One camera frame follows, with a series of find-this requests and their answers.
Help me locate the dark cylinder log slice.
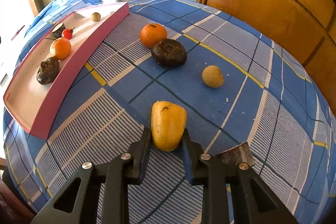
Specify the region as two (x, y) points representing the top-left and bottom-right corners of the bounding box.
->
(52, 23), (66, 39)

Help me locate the pink white cardboard tray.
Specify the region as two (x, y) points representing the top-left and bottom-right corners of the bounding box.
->
(3, 2), (129, 139)

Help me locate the small red tomato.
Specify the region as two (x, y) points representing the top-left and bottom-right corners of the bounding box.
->
(62, 28), (74, 40)

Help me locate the orange mandarin with stem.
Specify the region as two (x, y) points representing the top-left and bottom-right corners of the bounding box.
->
(50, 38), (71, 61)

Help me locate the brown bark wood chunk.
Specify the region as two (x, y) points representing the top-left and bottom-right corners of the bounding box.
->
(217, 141), (255, 166)

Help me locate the yellow bell pepper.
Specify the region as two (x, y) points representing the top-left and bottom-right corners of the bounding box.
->
(150, 101), (187, 152)

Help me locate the dark round mangosteen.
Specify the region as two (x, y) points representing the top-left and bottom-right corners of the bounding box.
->
(151, 39), (187, 68)

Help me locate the small tan round fruit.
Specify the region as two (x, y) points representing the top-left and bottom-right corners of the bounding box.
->
(91, 12), (101, 22)

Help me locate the blue plaid tablecloth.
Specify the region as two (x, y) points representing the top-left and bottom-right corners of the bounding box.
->
(2, 0), (335, 223)

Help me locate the dark wrinkled avocado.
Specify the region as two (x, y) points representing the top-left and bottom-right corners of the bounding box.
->
(37, 57), (60, 85)

